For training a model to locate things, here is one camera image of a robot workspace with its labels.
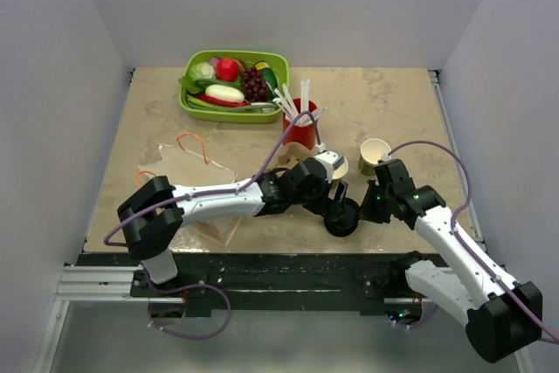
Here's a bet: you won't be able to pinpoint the green paper cup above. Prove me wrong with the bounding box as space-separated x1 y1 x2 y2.
358 138 391 176
332 158 349 181

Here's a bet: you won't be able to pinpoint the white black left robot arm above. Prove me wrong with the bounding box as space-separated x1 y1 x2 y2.
117 151 344 296

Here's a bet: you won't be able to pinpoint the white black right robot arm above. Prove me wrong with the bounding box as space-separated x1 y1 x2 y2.
362 158 542 363

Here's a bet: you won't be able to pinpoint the black lid stack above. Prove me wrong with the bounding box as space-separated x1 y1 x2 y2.
323 198 360 238

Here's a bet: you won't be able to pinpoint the cardboard cup carrier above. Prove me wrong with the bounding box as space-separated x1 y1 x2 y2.
276 142 316 169

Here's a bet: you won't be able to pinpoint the red ribbed cup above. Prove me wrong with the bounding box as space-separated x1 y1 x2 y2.
282 98 317 150

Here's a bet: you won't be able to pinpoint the dark grape bunch toy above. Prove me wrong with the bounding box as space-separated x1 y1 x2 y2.
240 67 268 102

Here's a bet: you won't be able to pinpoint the red chili toy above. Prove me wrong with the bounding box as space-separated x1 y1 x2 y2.
194 93 250 107

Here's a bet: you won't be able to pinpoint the green cucumber toy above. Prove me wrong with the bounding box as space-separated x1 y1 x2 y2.
254 61 278 92

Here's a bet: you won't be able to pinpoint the white radish toy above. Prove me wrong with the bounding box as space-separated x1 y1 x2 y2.
204 84 245 103

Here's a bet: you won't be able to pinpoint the green plastic bin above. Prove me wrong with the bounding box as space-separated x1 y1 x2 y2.
179 50 289 124

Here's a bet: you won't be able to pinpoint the red apple toy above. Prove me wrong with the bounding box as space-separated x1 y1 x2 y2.
216 57 239 82

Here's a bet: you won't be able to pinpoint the green cabbage toy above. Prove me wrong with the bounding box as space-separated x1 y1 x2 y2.
187 62 216 81

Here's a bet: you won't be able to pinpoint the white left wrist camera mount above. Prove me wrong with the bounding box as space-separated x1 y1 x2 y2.
314 142 345 179

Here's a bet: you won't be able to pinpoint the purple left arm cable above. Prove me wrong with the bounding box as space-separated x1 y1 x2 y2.
103 110 327 247

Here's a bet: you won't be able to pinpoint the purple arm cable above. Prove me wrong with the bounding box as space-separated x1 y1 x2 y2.
103 110 327 247
383 140 559 345

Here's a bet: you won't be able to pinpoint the paper bag orange handles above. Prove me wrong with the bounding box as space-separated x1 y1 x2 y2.
135 133 241 245

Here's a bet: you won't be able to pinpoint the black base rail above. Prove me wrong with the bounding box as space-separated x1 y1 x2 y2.
77 252 431 321

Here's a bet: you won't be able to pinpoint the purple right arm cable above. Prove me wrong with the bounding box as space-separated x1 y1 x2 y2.
383 140 559 345

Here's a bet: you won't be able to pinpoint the aluminium frame rail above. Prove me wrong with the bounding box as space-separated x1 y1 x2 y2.
55 266 135 302

